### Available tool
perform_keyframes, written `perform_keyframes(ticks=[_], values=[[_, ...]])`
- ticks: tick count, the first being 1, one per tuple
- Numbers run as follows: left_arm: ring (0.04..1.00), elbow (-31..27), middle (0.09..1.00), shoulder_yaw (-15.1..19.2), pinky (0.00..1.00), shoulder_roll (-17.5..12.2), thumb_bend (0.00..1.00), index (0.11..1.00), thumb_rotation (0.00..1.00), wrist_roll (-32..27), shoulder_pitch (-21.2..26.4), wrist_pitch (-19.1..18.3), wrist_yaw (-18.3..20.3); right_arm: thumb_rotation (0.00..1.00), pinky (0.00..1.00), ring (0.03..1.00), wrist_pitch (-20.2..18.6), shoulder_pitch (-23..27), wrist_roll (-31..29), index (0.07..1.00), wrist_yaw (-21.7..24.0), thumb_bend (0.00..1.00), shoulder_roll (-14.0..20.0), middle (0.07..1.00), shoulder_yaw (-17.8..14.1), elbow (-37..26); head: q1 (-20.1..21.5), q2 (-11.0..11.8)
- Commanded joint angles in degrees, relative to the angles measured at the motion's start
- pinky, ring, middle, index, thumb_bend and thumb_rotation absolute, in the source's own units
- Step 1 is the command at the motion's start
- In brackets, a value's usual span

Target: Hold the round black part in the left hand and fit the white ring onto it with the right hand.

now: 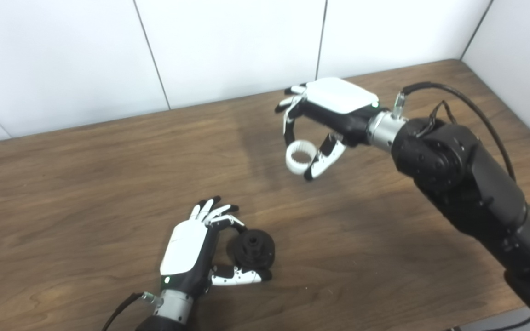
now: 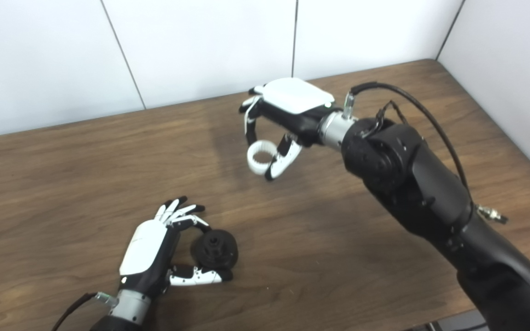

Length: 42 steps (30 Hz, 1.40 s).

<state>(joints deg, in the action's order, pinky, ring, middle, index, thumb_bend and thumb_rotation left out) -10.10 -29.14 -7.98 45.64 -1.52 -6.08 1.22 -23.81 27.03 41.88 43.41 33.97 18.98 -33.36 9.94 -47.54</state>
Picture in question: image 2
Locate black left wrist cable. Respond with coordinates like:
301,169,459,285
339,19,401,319
51,292,119,331

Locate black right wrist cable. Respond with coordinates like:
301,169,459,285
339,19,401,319
343,82,508,225

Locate white plastic ring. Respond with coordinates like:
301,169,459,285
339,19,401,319
247,141,278,175

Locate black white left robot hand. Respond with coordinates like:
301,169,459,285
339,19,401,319
119,196,233,297

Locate round black plastic part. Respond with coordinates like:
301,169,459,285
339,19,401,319
190,229,239,271

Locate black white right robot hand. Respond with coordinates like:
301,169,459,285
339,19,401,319
239,77,335,181

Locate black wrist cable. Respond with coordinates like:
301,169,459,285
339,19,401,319
51,292,119,331
343,82,508,225

